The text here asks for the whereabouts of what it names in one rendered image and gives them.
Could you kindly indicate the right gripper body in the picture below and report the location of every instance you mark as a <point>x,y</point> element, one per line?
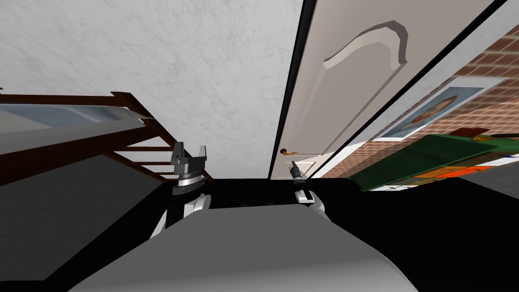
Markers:
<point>297,172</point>

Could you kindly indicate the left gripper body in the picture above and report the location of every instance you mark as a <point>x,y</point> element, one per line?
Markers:
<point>188,166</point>

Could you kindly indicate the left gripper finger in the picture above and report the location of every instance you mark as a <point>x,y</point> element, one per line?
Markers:
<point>202,152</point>
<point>179,151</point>

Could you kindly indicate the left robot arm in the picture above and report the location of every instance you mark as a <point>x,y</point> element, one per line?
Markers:
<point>189,190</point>

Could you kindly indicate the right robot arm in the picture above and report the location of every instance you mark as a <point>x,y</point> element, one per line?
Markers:
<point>314,202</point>

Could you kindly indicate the beige door leaf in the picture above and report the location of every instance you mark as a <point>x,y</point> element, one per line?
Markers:
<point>344,101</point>

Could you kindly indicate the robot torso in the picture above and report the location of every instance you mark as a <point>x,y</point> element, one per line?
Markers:
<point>251,251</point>

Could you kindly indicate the green shelf with items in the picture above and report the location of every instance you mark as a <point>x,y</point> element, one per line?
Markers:
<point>421,158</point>

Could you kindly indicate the framed portrait picture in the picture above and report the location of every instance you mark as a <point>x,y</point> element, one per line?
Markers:
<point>438,107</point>

